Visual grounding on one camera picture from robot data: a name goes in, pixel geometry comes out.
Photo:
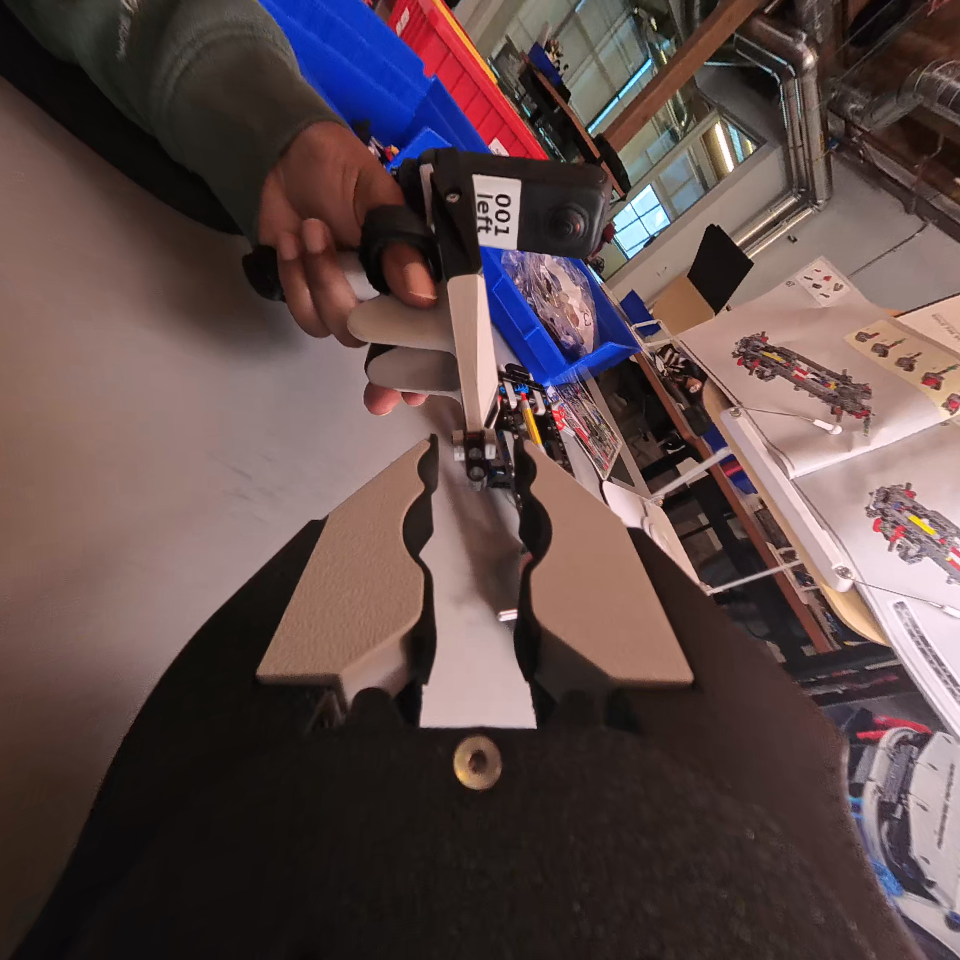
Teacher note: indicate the silver ventilation duct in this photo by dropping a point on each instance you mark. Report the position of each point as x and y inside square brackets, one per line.
[802, 112]

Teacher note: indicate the red storage bin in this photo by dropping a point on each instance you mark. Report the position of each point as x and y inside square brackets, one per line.
[465, 67]

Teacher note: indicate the grey toy connector red pin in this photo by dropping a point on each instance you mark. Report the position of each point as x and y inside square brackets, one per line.
[487, 444]

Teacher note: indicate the toy car set box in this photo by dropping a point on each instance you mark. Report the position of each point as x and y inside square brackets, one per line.
[907, 825]

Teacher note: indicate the industrial window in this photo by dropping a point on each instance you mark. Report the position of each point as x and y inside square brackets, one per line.
[675, 187]

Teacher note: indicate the clear parts bags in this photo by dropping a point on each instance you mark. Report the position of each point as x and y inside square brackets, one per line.
[555, 300]

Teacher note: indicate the cardboard box black flap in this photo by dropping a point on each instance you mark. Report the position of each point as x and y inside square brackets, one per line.
[679, 304]

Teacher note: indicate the flexible silver duct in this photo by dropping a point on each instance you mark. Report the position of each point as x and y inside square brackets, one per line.
[900, 94]

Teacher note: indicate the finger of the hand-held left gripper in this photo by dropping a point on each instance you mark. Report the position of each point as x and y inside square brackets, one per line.
[472, 352]

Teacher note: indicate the colourful sticker sheet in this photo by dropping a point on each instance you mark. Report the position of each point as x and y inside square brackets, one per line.
[592, 431]

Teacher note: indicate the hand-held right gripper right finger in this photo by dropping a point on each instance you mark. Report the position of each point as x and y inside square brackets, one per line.
[600, 600]

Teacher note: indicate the open instruction booklet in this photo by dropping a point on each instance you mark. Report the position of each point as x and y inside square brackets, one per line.
[825, 337]

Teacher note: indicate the person's left forearm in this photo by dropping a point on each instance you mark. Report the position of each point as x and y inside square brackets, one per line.
[187, 75]

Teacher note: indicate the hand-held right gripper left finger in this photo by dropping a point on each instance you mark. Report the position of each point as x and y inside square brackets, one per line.
[352, 592]

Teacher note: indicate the toy car chassis model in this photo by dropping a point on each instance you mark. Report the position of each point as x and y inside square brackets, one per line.
[529, 420]

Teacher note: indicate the white book stand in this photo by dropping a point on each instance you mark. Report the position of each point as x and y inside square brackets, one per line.
[780, 480]

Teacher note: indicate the black toy beam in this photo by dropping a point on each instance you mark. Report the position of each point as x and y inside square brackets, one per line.
[477, 469]

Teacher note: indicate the person's left hand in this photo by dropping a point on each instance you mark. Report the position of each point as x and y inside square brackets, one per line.
[322, 195]

